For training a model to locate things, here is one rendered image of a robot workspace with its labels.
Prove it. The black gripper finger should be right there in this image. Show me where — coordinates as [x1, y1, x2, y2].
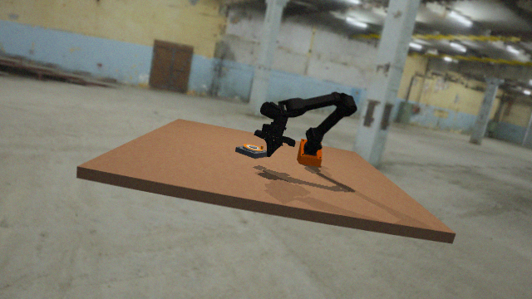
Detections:
[264, 139, 271, 157]
[268, 140, 283, 157]

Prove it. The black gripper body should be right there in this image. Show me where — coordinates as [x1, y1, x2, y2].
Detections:
[254, 120, 296, 147]

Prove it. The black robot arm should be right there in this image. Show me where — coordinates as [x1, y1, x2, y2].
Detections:
[260, 92, 357, 156]

